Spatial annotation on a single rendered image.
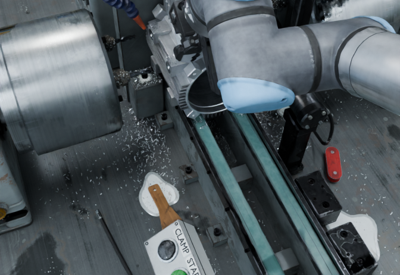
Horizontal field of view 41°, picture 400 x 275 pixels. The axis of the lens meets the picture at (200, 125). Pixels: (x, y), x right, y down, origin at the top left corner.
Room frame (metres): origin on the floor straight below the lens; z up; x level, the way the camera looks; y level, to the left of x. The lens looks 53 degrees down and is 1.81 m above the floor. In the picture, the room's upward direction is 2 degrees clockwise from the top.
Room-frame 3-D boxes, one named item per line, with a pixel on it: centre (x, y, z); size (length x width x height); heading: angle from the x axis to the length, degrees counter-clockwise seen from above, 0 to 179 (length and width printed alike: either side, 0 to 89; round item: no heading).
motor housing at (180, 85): (0.80, 0.00, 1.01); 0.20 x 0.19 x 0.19; 25
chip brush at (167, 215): (0.51, 0.05, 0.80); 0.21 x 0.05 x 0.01; 28
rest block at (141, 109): (0.82, 0.13, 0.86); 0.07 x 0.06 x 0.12; 114
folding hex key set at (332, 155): (0.67, -0.31, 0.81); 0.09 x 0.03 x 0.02; 179
